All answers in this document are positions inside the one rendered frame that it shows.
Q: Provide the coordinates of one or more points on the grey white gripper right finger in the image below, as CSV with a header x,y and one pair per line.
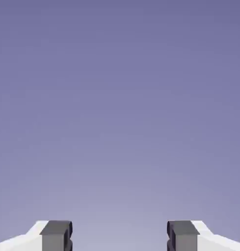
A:
x,y
185,237

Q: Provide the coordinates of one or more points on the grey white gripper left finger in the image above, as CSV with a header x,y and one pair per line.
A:
x,y
53,237

